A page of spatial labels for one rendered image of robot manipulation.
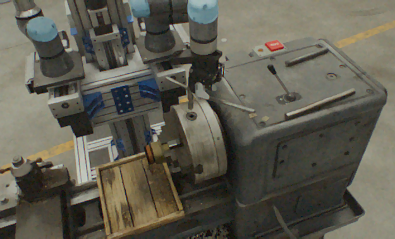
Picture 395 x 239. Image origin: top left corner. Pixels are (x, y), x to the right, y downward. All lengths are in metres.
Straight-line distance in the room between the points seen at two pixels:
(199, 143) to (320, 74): 0.54
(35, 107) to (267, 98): 2.64
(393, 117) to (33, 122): 3.05
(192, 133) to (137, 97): 0.69
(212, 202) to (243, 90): 0.47
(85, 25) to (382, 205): 2.12
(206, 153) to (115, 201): 0.47
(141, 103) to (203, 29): 1.03
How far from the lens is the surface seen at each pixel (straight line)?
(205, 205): 1.46
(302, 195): 1.62
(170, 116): 1.34
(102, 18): 1.76
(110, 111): 1.89
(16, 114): 3.60
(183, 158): 1.29
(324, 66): 1.49
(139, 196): 1.50
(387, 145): 3.06
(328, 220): 1.87
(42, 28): 1.66
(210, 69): 1.01
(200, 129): 1.24
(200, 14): 0.89
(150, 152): 1.33
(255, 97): 1.30
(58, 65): 1.72
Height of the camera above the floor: 2.11
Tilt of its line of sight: 44 degrees down
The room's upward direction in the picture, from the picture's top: 5 degrees counter-clockwise
